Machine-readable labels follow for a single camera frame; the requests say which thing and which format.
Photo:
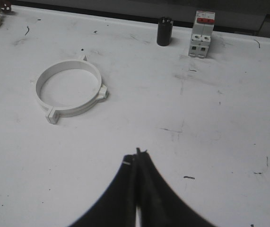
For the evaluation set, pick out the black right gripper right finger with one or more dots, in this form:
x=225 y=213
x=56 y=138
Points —
x=159 y=205

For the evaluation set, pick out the white half clamp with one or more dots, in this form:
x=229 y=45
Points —
x=100 y=92
x=47 y=78

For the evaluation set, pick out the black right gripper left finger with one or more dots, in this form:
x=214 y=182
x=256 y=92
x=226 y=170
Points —
x=117 y=205

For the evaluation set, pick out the white circuit breaker red switch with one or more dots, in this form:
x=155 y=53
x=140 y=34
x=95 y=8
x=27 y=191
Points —
x=201 y=34

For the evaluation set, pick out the black cylindrical capacitor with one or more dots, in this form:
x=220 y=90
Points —
x=164 y=31

